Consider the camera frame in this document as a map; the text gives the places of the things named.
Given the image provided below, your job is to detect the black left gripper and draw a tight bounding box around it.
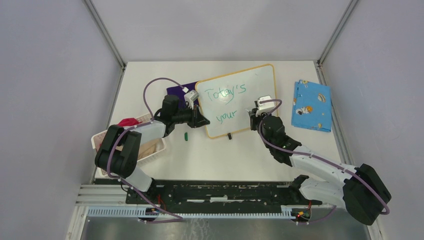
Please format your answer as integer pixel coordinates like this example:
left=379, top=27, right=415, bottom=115
left=172, top=102, right=210, bottom=129

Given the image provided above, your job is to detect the yellow framed whiteboard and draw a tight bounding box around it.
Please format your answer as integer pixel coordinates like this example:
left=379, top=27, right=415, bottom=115
left=195, top=64, right=277, bottom=139

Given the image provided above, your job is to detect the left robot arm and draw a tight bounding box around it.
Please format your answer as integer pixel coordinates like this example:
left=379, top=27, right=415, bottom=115
left=94, top=94, right=210, bottom=204

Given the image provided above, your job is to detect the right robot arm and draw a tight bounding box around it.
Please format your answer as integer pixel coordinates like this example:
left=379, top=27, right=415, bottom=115
left=248, top=107, right=392, bottom=226

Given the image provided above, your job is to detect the purple cloth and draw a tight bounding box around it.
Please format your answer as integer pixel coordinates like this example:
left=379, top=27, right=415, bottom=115
left=166, top=82, right=197, bottom=108

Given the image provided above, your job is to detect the blue patterned cloth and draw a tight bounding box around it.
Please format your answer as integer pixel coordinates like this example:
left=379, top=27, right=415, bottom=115
left=291, top=79, right=332, bottom=133

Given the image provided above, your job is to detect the beige cloth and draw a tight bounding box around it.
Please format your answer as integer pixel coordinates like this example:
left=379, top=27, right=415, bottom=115
left=137, top=139, right=164, bottom=160

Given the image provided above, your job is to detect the red cloth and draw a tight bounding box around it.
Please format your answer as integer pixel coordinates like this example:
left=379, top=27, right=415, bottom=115
left=117, top=117, right=140, bottom=127

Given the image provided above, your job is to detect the white plastic basket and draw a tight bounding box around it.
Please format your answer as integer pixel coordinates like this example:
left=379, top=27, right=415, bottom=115
left=91, top=113, right=167, bottom=179

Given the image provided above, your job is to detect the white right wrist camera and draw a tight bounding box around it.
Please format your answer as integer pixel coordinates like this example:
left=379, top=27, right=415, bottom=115
left=255, top=95, right=276, bottom=116

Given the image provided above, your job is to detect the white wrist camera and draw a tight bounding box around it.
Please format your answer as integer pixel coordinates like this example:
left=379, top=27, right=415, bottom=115
left=184, top=90, right=199, bottom=110
left=255, top=95, right=276, bottom=116

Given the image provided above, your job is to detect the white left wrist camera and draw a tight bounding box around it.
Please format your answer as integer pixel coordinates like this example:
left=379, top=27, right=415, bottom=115
left=184, top=90, right=199, bottom=110

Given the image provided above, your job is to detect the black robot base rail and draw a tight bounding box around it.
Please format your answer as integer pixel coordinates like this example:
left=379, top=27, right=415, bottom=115
left=144, top=179, right=322, bottom=214

